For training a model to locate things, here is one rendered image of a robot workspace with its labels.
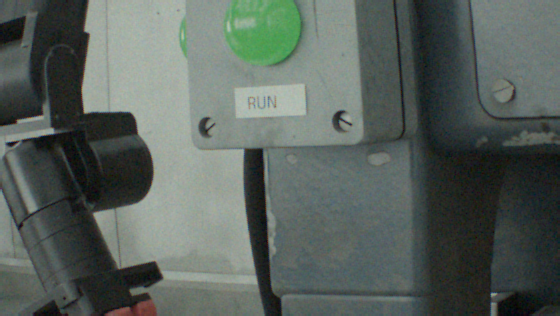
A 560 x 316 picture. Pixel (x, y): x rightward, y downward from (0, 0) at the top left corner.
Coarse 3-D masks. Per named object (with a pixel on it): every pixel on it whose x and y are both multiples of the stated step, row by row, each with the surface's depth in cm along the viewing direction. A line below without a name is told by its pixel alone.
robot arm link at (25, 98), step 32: (0, 0) 81; (32, 0) 79; (64, 0) 80; (0, 32) 81; (32, 32) 78; (64, 32) 80; (0, 64) 79; (32, 64) 77; (0, 96) 79; (32, 96) 78
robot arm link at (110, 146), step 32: (64, 64) 79; (64, 96) 79; (0, 128) 81; (32, 128) 79; (64, 128) 85; (96, 128) 85; (128, 128) 88; (96, 160) 83; (128, 160) 86; (96, 192) 84; (128, 192) 86
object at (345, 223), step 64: (448, 0) 47; (512, 0) 45; (448, 64) 47; (512, 64) 45; (448, 128) 47; (512, 128) 46; (320, 192) 50; (384, 192) 48; (448, 192) 49; (512, 192) 67; (320, 256) 50; (384, 256) 48; (448, 256) 49; (512, 256) 67
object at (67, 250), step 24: (48, 216) 78; (72, 216) 79; (24, 240) 79; (48, 240) 78; (72, 240) 78; (96, 240) 79; (48, 264) 78; (72, 264) 77; (96, 264) 78; (144, 264) 81; (48, 288) 78; (72, 288) 74; (24, 312) 77; (48, 312) 78
